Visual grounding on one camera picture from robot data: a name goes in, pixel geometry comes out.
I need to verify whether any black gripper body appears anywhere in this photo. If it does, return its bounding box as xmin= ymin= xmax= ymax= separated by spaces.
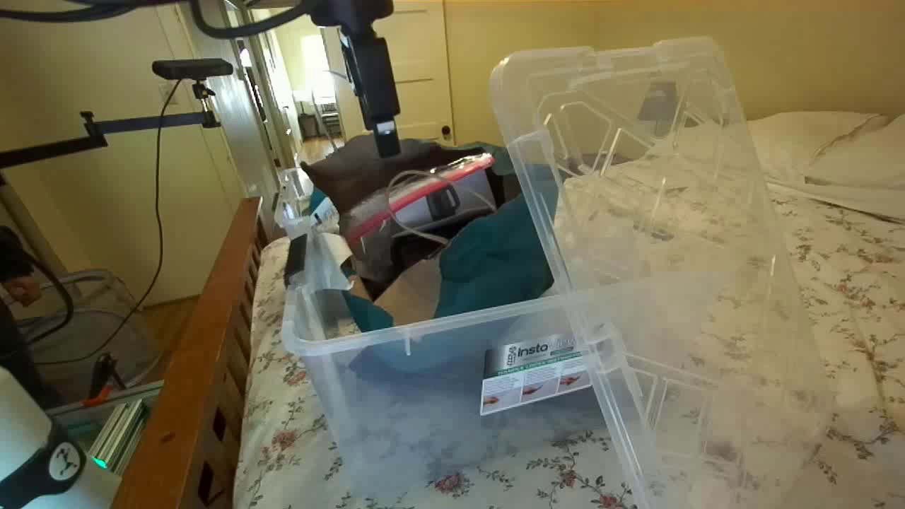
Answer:
xmin=339 ymin=24 xmax=401 ymax=130

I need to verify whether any dark brown cloth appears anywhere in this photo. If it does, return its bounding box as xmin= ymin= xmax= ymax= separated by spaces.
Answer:
xmin=299 ymin=139 xmax=479 ymax=285

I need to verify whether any white panel door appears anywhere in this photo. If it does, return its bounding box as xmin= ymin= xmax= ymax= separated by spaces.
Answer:
xmin=387 ymin=0 xmax=459 ymax=146

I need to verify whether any clear pouch with pink trim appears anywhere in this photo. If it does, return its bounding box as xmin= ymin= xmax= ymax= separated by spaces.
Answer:
xmin=341 ymin=149 xmax=501 ymax=242

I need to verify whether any brown cardboard piece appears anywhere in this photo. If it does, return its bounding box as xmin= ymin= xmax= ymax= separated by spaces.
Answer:
xmin=367 ymin=251 xmax=453 ymax=328

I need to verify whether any teal cloth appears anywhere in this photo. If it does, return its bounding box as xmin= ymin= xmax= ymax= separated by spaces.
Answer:
xmin=337 ymin=191 xmax=559 ymax=334

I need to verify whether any clear plastic bin with label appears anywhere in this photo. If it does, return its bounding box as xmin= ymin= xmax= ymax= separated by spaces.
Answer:
xmin=278 ymin=139 xmax=631 ymax=502

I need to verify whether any white product label sticker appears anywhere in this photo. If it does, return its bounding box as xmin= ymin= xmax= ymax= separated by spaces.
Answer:
xmin=474 ymin=340 xmax=607 ymax=419

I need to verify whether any silver metal box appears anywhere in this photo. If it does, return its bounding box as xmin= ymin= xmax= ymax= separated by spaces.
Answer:
xmin=86 ymin=393 xmax=153 ymax=474

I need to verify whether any black equipment stand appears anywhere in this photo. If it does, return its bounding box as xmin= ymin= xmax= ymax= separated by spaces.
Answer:
xmin=0 ymin=222 xmax=80 ymax=405

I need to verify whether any white pillow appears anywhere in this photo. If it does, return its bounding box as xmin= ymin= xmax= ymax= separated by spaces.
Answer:
xmin=747 ymin=108 xmax=905 ymax=227

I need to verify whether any white device with black logo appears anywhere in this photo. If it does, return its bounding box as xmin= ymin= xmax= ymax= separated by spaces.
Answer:
xmin=0 ymin=364 xmax=124 ymax=509

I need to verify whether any floral bedsheet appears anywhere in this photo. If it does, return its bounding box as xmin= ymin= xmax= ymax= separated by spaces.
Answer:
xmin=228 ymin=111 xmax=905 ymax=509

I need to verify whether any white cable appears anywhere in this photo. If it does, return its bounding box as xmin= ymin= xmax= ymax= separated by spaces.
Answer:
xmin=382 ymin=166 xmax=459 ymax=254

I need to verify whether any black camera bar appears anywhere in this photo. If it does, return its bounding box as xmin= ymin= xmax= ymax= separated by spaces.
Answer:
xmin=151 ymin=56 xmax=237 ymax=81

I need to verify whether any black hanging camera cable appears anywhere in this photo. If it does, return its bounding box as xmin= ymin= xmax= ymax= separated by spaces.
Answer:
xmin=33 ymin=77 xmax=187 ymax=367

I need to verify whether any wooden bed frame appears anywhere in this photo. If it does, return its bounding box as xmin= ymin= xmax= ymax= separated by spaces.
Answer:
xmin=110 ymin=191 xmax=275 ymax=509

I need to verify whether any wire basket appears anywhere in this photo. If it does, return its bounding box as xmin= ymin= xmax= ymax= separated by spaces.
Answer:
xmin=13 ymin=265 xmax=160 ymax=401

